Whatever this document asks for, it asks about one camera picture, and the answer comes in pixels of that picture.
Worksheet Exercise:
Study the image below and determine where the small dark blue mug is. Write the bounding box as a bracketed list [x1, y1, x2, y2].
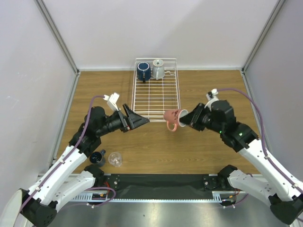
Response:
[89, 149, 106, 167]

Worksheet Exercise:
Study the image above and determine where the large dark blue mug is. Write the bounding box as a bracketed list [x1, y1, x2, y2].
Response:
[136, 62, 151, 83]

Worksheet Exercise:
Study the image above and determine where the slotted grey cable duct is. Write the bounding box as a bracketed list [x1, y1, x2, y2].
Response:
[42, 191, 240, 203]

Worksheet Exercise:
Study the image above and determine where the left aluminium frame post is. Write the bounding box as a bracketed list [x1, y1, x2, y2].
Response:
[33, 0, 80, 74]

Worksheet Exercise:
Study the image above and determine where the right aluminium frame post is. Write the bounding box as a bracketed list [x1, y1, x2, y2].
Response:
[241, 0, 286, 73]

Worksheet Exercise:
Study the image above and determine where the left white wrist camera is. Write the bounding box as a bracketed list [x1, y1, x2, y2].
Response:
[103, 92, 120, 111]

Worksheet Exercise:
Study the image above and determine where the light grey flared mug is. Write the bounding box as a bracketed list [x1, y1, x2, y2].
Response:
[152, 59, 165, 80]

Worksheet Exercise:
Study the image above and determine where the white wire dish rack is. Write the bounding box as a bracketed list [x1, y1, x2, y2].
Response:
[131, 58, 180, 122]

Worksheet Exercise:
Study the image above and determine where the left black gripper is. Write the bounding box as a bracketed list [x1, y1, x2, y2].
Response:
[97, 104, 149, 137]

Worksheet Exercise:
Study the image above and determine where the aluminium frame post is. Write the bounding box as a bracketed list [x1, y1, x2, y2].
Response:
[241, 0, 286, 73]
[33, 0, 80, 74]

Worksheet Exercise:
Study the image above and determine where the pink ceramic mug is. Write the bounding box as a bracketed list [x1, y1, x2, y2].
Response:
[163, 109, 189, 131]

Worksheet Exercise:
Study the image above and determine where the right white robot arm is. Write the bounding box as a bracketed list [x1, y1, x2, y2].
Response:
[180, 100, 303, 225]

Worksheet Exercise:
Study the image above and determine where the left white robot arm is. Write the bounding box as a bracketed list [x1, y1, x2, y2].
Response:
[20, 104, 149, 227]

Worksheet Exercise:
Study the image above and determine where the clear plastic cup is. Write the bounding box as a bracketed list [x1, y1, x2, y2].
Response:
[108, 152, 123, 167]

